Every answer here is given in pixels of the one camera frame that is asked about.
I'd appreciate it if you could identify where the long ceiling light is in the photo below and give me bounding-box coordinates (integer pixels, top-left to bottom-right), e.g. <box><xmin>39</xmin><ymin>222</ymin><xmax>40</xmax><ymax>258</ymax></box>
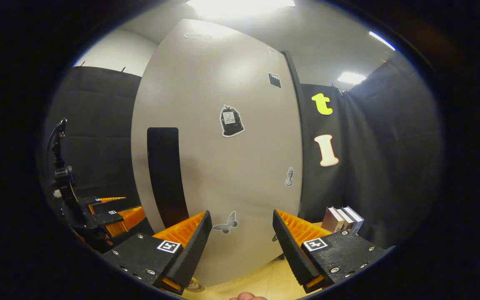
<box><xmin>369</xmin><ymin>31</ymin><xmax>397</xmax><ymax>52</ymax></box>

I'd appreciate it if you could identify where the round brown coaster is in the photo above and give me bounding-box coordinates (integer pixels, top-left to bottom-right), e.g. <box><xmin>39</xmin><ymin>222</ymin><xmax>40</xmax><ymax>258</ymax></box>
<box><xmin>186</xmin><ymin>277</ymin><xmax>205</xmax><ymax>293</ymax></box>

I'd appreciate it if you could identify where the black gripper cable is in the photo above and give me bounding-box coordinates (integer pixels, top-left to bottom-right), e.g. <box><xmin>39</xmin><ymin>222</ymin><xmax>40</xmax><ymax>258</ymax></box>
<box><xmin>47</xmin><ymin>120</ymin><xmax>63</xmax><ymax>153</ymax></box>

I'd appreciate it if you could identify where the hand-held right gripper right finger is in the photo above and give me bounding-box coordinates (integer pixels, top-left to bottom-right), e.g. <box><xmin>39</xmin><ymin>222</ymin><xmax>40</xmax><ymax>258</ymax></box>
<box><xmin>272</xmin><ymin>210</ymin><xmax>390</xmax><ymax>293</ymax></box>

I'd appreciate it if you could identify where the large ceiling light panel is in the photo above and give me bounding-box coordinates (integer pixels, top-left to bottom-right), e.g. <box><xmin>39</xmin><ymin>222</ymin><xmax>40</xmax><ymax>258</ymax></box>
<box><xmin>186</xmin><ymin>0</ymin><xmax>295</xmax><ymax>18</ymax></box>

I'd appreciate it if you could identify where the black cabinet door handle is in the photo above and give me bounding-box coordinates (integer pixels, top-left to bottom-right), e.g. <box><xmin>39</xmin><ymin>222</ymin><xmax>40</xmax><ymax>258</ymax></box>
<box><xmin>147</xmin><ymin>127</ymin><xmax>190</xmax><ymax>229</ymax></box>

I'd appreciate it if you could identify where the beige book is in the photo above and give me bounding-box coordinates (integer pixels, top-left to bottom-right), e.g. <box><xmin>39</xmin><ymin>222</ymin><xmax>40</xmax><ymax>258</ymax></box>
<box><xmin>335</xmin><ymin>207</ymin><xmax>355</xmax><ymax>232</ymax></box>

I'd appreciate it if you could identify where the small ceiling light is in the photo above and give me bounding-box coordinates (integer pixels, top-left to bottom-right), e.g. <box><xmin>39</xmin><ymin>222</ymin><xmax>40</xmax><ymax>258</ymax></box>
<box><xmin>337</xmin><ymin>72</ymin><xmax>367</xmax><ymax>85</ymax></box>

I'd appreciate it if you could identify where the grey cabinet door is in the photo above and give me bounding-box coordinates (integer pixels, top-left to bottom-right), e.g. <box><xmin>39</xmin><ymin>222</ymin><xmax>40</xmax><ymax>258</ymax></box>
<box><xmin>131</xmin><ymin>19</ymin><xmax>303</xmax><ymax>288</ymax></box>

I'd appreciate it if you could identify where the blue grey book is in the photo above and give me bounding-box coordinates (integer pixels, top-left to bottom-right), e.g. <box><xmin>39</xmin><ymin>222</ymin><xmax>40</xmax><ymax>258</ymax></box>
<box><xmin>342</xmin><ymin>206</ymin><xmax>365</xmax><ymax>234</ymax></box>

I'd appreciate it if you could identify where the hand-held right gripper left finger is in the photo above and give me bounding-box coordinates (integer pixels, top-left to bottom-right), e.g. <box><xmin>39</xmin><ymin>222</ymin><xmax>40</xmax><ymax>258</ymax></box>
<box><xmin>100</xmin><ymin>210</ymin><xmax>213</xmax><ymax>295</ymax></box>

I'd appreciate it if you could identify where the black backdrop cloth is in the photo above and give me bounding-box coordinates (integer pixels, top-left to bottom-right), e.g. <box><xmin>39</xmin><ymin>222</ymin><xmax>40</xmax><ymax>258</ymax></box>
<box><xmin>40</xmin><ymin>56</ymin><xmax>445</xmax><ymax>250</ymax></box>

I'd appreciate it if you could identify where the maroon book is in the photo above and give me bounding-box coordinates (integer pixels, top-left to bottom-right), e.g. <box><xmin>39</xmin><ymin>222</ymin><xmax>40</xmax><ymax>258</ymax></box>
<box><xmin>321</xmin><ymin>207</ymin><xmax>345</xmax><ymax>233</ymax></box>

